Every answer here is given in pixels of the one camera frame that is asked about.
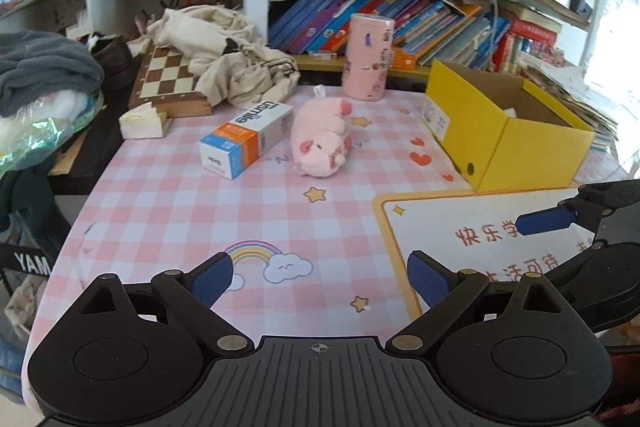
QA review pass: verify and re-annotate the pink checked desktop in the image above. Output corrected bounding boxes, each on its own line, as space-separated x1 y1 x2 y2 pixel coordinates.
20 82 640 408

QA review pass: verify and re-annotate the white cable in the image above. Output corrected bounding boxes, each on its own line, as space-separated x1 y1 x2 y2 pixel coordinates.
445 0 501 72

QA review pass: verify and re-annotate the yellow cardboard box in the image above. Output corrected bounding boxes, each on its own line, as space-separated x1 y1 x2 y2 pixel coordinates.
424 59 597 194

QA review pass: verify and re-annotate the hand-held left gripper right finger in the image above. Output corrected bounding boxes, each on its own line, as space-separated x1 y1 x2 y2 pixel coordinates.
386 250 567 359

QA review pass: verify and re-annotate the pink sticker canister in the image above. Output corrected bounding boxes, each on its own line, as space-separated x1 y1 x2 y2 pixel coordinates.
342 13 396 102

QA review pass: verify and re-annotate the grey blanket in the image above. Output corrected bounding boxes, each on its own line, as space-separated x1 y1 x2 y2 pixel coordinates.
0 32 106 118

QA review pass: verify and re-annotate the iridescent plastic bag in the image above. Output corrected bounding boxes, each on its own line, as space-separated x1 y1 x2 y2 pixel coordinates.
0 89 106 180

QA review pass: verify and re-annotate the row of colourful books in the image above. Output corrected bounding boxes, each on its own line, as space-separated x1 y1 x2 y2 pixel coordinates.
267 0 558 72

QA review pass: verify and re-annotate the wooden chessboard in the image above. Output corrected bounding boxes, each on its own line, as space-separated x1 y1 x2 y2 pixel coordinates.
129 42 213 118

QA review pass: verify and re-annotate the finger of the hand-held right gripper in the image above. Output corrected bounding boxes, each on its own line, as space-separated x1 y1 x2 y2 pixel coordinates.
542 242 608 290
515 179 640 237

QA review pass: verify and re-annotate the alphabet wall chart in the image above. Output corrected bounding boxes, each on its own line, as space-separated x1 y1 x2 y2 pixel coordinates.
597 0 640 72

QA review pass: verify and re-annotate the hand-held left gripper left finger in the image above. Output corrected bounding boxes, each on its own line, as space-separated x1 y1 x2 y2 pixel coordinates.
76 252 256 359

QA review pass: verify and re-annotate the orange small box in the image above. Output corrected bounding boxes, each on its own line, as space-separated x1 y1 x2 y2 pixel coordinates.
390 47 431 72

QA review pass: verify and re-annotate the black printed bag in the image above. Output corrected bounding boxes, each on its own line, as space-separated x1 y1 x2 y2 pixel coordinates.
0 243 55 279

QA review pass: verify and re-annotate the stack of paper booklets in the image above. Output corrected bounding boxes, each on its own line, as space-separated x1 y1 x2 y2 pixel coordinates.
520 59 621 152

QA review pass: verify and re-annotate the white orange toothpaste box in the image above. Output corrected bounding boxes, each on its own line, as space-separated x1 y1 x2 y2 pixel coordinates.
199 101 295 180

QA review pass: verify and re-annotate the pink plush pig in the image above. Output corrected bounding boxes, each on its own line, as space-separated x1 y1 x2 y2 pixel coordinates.
291 86 353 178

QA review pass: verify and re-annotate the beige cloth bag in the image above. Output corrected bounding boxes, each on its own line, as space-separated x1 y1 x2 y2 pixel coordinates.
127 4 302 110

